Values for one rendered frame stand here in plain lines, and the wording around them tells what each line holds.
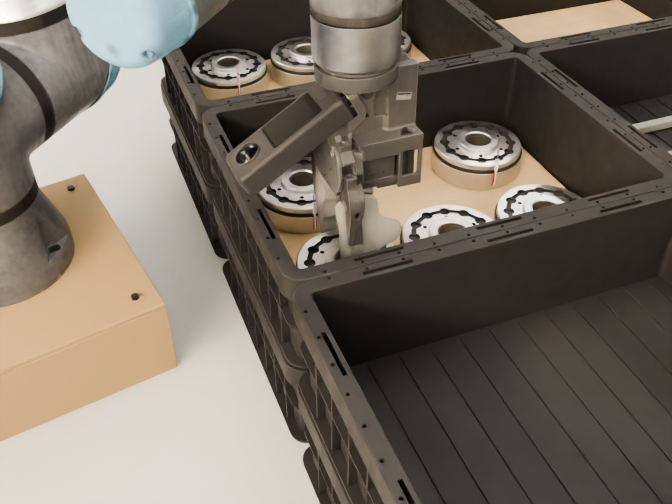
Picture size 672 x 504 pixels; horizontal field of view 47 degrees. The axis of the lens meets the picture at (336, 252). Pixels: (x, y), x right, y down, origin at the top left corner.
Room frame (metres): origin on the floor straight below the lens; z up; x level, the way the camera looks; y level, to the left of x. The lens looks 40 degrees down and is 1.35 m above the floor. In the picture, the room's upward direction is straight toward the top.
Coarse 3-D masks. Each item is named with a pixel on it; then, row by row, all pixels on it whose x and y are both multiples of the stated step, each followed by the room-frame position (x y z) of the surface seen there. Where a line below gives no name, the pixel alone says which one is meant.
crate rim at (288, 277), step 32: (448, 64) 0.84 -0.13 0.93; (480, 64) 0.85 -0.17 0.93; (288, 96) 0.77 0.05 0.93; (576, 96) 0.77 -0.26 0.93; (608, 128) 0.70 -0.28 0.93; (224, 160) 0.64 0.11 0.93; (640, 160) 0.65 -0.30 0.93; (608, 192) 0.59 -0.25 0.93; (640, 192) 0.59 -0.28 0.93; (256, 224) 0.54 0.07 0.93; (480, 224) 0.54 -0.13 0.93; (512, 224) 0.54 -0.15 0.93; (288, 256) 0.49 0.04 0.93; (352, 256) 0.49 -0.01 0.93; (384, 256) 0.49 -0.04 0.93; (288, 288) 0.47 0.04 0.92
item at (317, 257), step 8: (328, 232) 0.61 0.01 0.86; (336, 232) 0.61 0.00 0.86; (312, 240) 0.60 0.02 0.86; (320, 240) 0.60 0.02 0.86; (328, 240) 0.60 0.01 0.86; (336, 240) 0.60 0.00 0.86; (304, 248) 0.59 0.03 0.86; (312, 248) 0.59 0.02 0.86; (320, 248) 0.59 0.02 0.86; (304, 256) 0.57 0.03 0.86; (312, 256) 0.58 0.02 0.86; (320, 256) 0.57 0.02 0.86; (304, 264) 0.57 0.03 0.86; (312, 264) 0.57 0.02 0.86
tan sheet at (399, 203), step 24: (432, 168) 0.77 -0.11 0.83; (528, 168) 0.77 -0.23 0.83; (384, 192) 0.73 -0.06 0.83; (408, 192) 0.73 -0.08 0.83; (432, 192) 0.73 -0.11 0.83; (456, 192) 0.73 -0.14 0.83; (480, 192) 0.73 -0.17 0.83; (504, 192) 0.73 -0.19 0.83; (408, 216) 0.68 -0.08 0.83; (288, 240) 0.64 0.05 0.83
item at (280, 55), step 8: (288, 40) 1.06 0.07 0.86; (296, 40) 1.06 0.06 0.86; (304, 40) 1.06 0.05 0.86; (280, 48) 1.04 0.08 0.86; (288, 48) 1.03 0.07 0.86; (272, 56) 1.00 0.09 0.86; (280, 56) 1.01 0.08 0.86; (288, 56) 1.00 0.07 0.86; (280, 64) 0.98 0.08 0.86; (288, 64) 0.98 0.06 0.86; (296, 64) 0.99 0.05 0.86; (304, 64) 0.98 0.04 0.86; (312, 64) 0.99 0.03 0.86
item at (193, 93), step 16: (448, 0) 1.03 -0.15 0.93; (464, 16) 0.98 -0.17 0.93; (480, 32) 0.94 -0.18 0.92; (496, 32) 0.93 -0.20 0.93; (496, 48) 0.89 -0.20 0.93; (512, 48) 0.89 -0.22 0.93; (176, 64) 0.84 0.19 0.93; (432, 64) 0.84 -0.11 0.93; (192, 80) 0.81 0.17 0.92; (192, 96) 0.77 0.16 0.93; (240, 96) 0.77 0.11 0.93; (256, 96) 0.77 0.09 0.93
